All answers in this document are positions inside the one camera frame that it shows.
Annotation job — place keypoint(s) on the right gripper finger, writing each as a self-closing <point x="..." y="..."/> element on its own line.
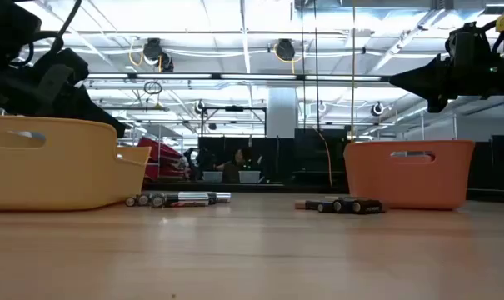
<point x="426" y="79"/>

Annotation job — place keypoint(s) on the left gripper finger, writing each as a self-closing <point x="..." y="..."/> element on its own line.
<point x="95" y="110"/>

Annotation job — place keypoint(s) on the yellow plastic bin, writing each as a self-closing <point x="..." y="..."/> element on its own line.
<point x="47" y="175"/>

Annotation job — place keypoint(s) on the orange plastic bin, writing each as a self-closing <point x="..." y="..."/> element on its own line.
<point x="410" y="183"/>

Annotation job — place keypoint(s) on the black copper-top battery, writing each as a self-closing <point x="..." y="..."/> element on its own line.
<point x="368" y="206"/>
<point x="325" y="207"/>
<point x="343" y="206"/>
<point x="312" y="204"/>
<point x="339" y="198"/>

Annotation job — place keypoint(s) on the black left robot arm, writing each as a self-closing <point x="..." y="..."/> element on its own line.
<point x="6" y="25"/>

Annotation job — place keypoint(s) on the black cabinet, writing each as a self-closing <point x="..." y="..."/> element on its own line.
<point x="318" y="154"/>

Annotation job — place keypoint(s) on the white plastic tub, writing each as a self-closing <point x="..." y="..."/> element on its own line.
<point x="249" y="176"/>
<point x="212" y="176"/>

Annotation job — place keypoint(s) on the person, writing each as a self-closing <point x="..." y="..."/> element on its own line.
<point x="235" y="166"/>

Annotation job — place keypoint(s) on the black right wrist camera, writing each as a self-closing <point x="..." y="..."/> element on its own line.
<point x="468" y="46"/>

